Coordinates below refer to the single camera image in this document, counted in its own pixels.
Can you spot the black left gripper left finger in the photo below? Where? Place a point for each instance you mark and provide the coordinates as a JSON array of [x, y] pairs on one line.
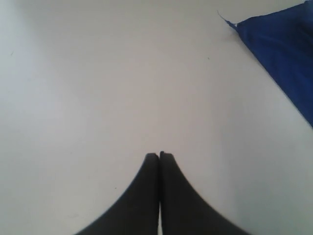
[[136, 212]]

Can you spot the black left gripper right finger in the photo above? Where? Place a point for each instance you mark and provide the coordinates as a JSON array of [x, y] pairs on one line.
[[183, 211]]

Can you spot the blue towel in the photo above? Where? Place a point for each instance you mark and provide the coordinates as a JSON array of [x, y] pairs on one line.
[[282, 42]]

